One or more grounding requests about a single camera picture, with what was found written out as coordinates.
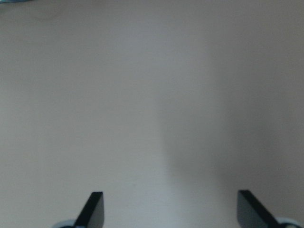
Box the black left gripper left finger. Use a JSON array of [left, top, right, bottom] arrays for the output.
[[74, 192, 105, 228]]

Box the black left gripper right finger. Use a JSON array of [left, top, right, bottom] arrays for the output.
[[237, 190, 282, 228]]

